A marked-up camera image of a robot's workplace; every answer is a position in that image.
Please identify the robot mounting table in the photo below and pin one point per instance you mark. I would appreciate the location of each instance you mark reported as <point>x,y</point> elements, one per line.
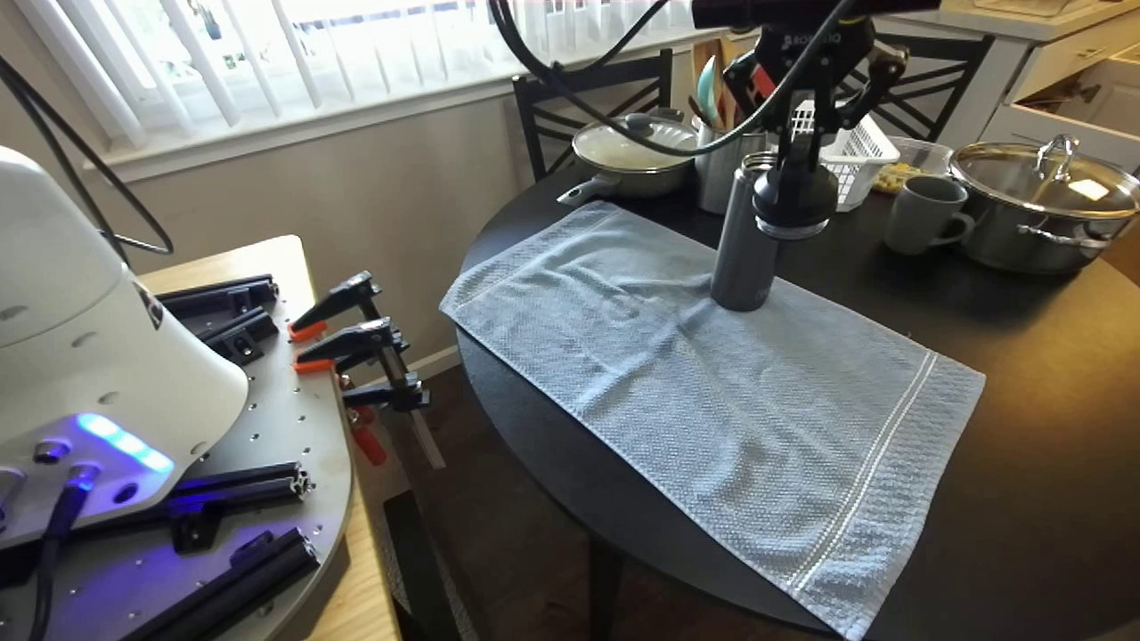
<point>285,474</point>

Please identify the round black table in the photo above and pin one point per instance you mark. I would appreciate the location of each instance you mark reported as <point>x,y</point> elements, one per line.
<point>594,72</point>

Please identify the glass pot lid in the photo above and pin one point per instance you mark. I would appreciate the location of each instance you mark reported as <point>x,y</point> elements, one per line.
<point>1033,179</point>

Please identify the steel utensil holder cup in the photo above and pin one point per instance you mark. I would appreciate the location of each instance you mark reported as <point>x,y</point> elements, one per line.
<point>717,179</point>

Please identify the white plastic basket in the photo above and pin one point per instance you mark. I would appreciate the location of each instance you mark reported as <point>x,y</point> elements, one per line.
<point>865,161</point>

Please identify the black aluminium bracket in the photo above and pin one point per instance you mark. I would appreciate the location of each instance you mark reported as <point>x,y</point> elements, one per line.
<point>227,297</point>

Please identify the red spatula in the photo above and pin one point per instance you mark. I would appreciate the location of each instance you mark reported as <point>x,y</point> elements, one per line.
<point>759,81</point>

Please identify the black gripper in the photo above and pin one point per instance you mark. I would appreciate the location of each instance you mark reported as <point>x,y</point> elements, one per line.
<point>821,54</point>

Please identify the dark steel bottle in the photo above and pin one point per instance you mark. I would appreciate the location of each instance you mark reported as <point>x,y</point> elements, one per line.
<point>742,261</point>

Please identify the black aluminium rail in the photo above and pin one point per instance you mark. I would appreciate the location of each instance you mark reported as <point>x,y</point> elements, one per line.
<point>235,582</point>
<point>235,488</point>

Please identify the black metal chair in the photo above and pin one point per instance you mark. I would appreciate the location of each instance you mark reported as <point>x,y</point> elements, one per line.
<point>938,44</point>

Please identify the white kitchen counter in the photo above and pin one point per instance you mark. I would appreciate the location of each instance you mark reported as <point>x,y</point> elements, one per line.
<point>1070,47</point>

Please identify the black bottle lid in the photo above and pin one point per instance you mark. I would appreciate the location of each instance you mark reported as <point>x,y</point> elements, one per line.
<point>791,199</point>

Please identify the white window blinds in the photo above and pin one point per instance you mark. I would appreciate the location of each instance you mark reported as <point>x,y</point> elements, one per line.
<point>235,47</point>

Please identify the grey mug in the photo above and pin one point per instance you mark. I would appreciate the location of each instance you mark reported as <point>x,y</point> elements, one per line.
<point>922,214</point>

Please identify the light blue towel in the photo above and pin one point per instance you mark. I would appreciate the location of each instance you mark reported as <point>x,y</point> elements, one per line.
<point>715,405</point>

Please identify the steel cooking pot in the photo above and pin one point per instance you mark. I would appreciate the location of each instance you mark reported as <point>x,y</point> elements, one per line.
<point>1033,235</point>

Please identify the wooden spoon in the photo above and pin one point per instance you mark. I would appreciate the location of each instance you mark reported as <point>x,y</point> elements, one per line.
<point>728,92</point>

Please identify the black orange bar clamp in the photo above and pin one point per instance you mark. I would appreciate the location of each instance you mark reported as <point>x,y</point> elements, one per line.
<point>385,393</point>
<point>359,343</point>
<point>341,304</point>

